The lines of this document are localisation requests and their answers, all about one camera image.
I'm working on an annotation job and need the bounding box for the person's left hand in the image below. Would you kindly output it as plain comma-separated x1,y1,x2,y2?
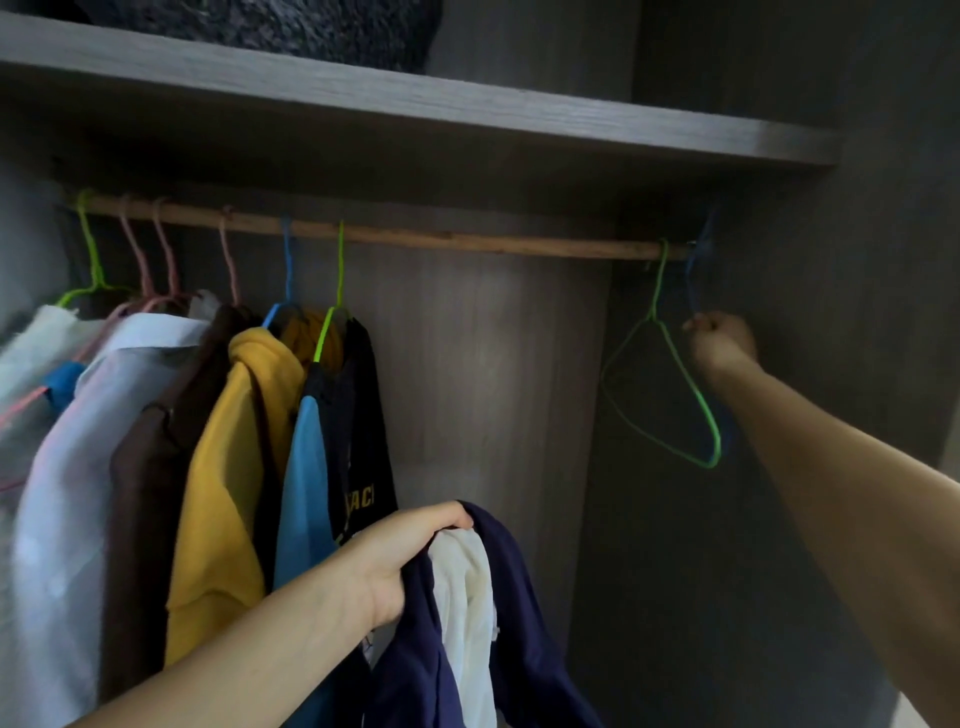
337,499,476,632

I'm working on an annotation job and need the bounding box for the person's right hand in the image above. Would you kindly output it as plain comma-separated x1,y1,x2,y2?
682,310,764,389

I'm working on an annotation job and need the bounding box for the bunch of coloured wire hangers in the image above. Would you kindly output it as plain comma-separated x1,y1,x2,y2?
600,207,726,471

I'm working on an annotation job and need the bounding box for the white jacket with navy stripes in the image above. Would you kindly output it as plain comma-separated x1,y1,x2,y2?
357,499,605,728

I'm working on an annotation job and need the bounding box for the teal cartoon print shirt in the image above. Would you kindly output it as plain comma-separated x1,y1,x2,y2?
270,387,344,728

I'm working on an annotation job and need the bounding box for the grey wardrobe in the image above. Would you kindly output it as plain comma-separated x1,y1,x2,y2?
0,0,960,728

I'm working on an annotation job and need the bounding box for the white shirt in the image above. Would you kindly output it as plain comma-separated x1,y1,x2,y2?
7,307,215,728

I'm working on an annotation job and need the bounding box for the blue garment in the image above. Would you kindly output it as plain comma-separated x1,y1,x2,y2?
42,360,87,417

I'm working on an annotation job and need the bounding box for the white fluffy sweater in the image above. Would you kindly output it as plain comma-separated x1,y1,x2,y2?
0,303,84,482

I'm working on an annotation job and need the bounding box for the person's left forearm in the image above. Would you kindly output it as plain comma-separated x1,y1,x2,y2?
75,562,369,728

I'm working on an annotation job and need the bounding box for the person's right forearm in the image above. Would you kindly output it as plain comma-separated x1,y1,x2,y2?
712,360,960,728

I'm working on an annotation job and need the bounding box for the wooden hanging rod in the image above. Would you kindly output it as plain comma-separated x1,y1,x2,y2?
67,192,699,264

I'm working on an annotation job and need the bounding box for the dark fluffy blanket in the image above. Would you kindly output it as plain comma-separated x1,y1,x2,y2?
72,0,446,74

